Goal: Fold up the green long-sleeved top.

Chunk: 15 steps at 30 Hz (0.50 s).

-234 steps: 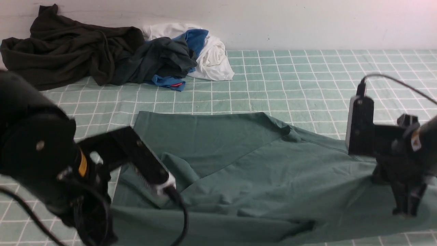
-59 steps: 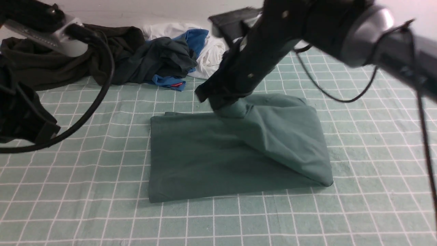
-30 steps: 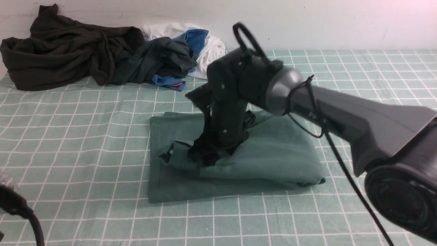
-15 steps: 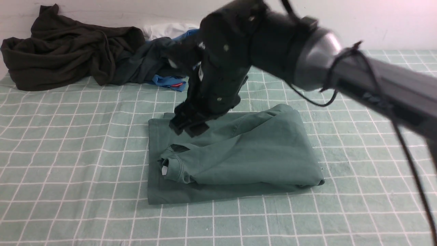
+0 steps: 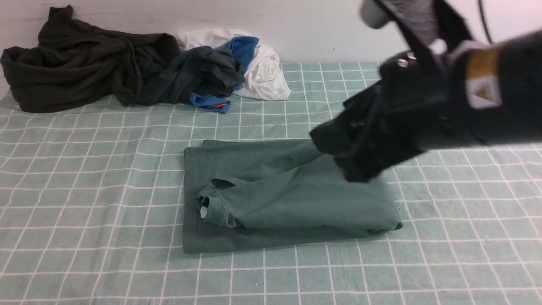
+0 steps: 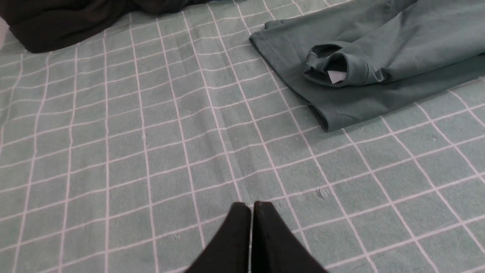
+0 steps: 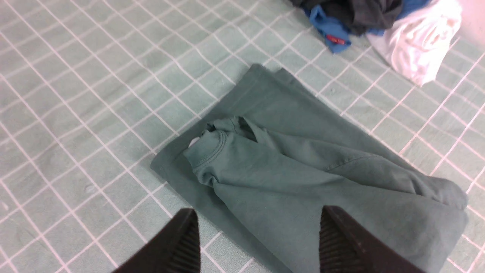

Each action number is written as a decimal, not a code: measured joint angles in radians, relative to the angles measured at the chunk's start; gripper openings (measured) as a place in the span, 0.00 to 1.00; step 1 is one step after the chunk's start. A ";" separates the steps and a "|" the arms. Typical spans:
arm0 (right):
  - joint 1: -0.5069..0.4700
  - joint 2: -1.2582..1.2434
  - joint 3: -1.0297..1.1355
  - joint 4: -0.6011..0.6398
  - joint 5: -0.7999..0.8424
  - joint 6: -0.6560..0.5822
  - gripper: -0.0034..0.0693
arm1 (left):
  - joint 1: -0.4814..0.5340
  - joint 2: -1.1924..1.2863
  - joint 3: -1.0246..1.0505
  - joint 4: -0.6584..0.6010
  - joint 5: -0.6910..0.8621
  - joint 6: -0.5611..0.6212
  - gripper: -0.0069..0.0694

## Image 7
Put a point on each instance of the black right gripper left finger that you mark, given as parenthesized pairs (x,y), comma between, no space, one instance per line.
(175,249)

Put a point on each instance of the green long-sleeved shirt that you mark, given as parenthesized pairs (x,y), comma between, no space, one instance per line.
(263,163)

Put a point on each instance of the green checkered tablecloth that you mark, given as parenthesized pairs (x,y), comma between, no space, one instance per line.
(92,89)

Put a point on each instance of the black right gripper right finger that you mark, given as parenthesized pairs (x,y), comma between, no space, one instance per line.
(345,246)

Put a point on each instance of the white crumpled garment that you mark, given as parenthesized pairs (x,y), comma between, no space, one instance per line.
(416,45)

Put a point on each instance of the blue crumpled garment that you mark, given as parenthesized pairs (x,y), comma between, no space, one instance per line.
(337,36)

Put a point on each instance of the dark green crumpled garment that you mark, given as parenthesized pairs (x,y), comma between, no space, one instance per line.
(358,15)

